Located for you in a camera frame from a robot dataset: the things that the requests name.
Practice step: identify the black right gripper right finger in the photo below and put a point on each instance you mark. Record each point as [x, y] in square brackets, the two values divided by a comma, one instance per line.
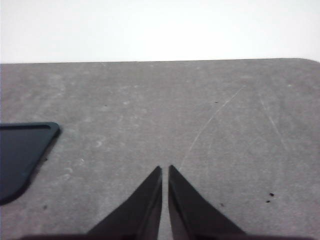
[187, 210]

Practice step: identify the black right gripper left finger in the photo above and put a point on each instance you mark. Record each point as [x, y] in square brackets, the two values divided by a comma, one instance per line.
[142, 210]

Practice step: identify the black rectangular tray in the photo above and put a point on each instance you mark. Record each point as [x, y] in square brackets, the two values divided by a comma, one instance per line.
[17, 155]

